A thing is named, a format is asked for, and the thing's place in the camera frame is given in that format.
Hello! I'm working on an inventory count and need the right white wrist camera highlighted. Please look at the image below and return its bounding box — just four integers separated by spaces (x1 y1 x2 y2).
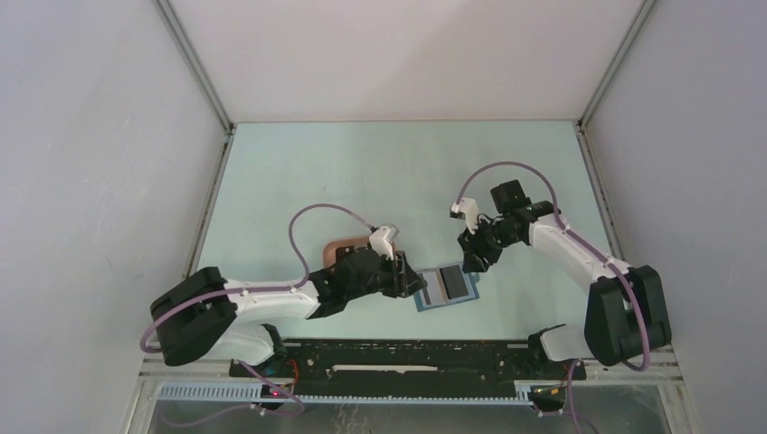
450 197 479 234

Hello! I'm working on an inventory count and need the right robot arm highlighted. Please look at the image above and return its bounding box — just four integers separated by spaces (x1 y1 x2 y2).
450 180 672 378

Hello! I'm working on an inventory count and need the pink oval tray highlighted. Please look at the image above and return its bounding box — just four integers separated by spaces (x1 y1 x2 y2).
322 236 370 268

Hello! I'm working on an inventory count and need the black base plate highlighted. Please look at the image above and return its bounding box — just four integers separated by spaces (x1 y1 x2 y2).
252 339 567 400

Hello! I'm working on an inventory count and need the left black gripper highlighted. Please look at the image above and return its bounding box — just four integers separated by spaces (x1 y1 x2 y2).
346 250 426 301

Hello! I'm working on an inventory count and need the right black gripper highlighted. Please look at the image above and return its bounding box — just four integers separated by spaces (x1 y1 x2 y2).
456 216 519 275

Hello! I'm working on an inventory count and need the aluminium frame rail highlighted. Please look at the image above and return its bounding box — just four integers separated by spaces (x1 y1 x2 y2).
134 341 685 409

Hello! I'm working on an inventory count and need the blue card holder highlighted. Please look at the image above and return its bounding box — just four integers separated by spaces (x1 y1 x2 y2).
413 263 479 312

